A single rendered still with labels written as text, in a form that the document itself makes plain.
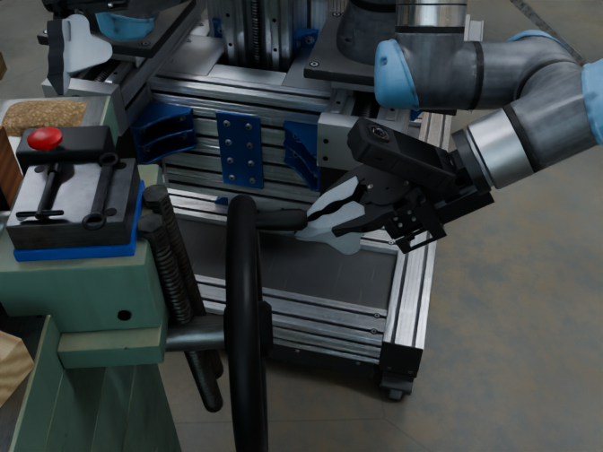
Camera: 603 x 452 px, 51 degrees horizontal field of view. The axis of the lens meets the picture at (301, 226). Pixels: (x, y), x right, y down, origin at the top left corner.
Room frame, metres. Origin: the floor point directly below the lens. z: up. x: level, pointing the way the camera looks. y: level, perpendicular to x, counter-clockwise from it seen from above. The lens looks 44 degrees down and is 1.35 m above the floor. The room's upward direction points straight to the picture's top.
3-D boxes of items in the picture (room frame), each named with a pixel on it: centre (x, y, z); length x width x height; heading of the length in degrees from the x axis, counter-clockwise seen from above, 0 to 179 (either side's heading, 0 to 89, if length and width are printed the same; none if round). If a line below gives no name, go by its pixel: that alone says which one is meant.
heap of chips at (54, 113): (0.67, 0.33, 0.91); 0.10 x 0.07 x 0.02; 94
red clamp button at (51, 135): (0.46, 0.23, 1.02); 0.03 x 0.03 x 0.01
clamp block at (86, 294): (0.43, 0.21, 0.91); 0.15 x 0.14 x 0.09; 4
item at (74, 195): (0.43, 0.20, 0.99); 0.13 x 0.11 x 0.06; 4
